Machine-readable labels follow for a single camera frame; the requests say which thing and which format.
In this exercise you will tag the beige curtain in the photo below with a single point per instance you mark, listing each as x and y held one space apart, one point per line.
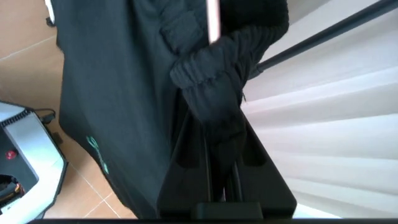
326 124

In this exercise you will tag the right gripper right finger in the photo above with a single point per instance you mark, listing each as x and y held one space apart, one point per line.
264 193

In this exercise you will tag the pink clothes hanger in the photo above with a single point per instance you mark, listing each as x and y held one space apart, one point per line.
213 21

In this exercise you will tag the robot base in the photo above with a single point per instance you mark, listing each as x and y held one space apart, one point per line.
31 146

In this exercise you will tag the black knitted garment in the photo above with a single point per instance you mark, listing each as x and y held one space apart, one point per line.
124 77

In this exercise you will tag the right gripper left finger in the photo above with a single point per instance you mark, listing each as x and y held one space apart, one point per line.
186 186

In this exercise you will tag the black clothes rack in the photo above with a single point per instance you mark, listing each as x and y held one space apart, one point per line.
326 32

